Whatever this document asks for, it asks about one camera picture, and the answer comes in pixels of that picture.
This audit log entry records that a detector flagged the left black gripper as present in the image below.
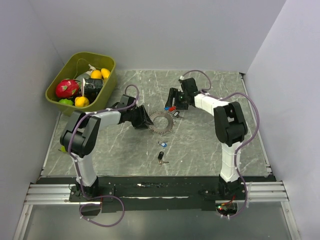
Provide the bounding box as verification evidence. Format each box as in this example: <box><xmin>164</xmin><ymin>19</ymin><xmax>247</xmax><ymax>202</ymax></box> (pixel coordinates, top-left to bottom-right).
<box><xmin>127</xmin><ymin>105</ymin><xmax>154</xmax><ymax>130</ymax></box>

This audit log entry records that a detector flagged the red dragon fruit toy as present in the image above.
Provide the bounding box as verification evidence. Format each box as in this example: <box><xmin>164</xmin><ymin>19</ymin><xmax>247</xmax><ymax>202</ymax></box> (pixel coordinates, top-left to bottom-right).
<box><xmin>55</xmin><ymin>79</ymin><xmax>80</xmax><ymax>99</ymax></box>

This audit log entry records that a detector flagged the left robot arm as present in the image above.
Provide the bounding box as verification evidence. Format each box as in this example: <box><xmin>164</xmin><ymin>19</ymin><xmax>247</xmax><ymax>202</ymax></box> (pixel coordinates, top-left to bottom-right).
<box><xmin>60</xmin><ymin>94</ymin><xmax>154</xmax><ymax>201</ymax></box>

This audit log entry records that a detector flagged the green pear toy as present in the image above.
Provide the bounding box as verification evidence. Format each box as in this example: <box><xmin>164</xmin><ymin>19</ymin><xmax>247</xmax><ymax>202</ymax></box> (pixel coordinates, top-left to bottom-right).
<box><xmin>59</xmin><ymin>146</ymin><xmax>67</xmax><ymax>153</ymax></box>

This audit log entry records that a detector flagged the aluminium rail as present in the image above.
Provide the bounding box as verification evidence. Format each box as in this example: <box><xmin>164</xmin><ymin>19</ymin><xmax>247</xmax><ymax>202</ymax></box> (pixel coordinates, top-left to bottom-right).
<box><xmin>14</xmin><ymin>177</ymin><xmax>301</xmax><ymax>240</ymax></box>

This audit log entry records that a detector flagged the black wrapped cup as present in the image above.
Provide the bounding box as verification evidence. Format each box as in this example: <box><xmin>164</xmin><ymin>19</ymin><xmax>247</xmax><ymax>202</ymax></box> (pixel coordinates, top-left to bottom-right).
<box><xmin>81</xmin><ymin>78</ymin><xmax>104</xmax><ymax>97</ymax></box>

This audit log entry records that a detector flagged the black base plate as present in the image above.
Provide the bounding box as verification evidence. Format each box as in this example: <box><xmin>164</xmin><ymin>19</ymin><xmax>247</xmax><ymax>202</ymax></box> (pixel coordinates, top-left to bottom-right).
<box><xmin>68</xmin><ymin>175</ymin><xmax>276</xmax><ymax>214</ymax></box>

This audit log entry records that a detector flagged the red key tag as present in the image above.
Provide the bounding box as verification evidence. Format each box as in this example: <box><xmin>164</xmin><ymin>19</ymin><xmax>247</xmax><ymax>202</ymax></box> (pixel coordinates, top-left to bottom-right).
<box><xmin>168</xmin><ymin>106</ymin><xmax>176</xmax><ymax>112</ymax></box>

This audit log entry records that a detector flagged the green lime toy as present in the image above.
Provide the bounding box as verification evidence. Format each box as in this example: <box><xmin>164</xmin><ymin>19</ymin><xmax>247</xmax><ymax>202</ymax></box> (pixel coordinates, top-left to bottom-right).
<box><xmin>58</xmin><ymin>98</ymin><xmax>74</xmax><ymax>106</ymax></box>

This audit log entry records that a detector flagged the olive green plastic bin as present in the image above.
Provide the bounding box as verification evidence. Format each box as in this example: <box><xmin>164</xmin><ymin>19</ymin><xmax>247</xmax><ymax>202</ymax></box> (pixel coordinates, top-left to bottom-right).
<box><xmin>45</xmin><ymin>52</ymin><xmax>117</xmax><ymax>116</ymax></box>

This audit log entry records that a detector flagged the yellow lemon toy back left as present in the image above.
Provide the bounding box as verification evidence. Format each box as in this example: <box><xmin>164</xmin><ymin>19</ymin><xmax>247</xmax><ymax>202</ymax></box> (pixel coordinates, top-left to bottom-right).
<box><xmin>90</xmin><ymin>69</ymin><xmax>103</xmax><ymax>79</ymax></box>

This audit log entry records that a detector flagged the yellow lemon toy front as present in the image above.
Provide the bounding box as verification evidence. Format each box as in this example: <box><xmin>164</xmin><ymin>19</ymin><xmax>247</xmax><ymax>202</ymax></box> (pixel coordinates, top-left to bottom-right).
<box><xmin>74</xmin><ymin>96</ymin><xmax>90</xmax><ymax>108</ymax></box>

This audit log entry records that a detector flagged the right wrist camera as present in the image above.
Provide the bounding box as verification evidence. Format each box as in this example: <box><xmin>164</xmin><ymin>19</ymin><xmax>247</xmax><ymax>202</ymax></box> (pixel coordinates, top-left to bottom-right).
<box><xmin>178</xmin><ymin>75</ymin><xmax>186</xmax><ymax>93</ymax></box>

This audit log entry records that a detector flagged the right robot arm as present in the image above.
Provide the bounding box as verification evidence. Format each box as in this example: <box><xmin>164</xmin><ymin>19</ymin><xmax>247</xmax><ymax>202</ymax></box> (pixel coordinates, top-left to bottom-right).
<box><xmin>165</xmin><ymin>76</ymin><xmax>248</xmax><ymax>200</ymax></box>

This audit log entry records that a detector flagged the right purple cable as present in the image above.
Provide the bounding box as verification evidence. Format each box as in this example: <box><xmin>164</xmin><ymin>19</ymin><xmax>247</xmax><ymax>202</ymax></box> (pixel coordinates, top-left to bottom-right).
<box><xmin>178</xmin><ymin>69</ymin><xmax>260</xmax><ymax>221</ymax></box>

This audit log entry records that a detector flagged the grey spray bottle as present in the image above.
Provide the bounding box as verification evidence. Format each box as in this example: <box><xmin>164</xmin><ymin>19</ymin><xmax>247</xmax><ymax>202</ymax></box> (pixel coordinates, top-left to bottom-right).
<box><xmin>75</xmin><ymin>64</ymin><xmax>96</xmax><ymax>82</ymax></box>

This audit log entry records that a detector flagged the black white key tag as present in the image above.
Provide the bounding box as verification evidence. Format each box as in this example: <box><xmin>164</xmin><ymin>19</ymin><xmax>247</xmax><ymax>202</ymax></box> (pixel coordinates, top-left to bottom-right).
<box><xmin>173</xmin><ymin>110</ymin><xmax>183</xmax><ymax>119</ymax></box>

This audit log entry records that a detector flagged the yellow lemon toy back right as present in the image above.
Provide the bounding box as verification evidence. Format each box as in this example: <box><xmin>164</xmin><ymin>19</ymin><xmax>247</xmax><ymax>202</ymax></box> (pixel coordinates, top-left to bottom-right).
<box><xmin>100</xmin><ymin>68</ymin><xmax>111</xmax><ymax>80</ymax></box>

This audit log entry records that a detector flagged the yellow lemon toy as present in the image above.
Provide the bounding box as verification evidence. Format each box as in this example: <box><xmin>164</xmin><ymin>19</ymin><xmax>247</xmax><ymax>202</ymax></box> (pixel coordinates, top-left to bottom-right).
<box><xmin>90</xmin><ymin>69</ymin><xmax>103</xmax><ymax>79</ymax></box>
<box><xmin>74</xmin><ymin>96</ymin><xmax>90</xmax><ymax>108</ymax></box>
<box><xmin>100</xmin><ymin>68</ymin><xmax>111</xmax><ymax>80</ymax></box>

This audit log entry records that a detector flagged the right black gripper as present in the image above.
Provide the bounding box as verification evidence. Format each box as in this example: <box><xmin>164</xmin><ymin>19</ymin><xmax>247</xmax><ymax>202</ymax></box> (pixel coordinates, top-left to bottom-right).
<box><xmin>165</xmin><ymin>87</ymin><xmax>189</xmax><ymax>111</ymax></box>

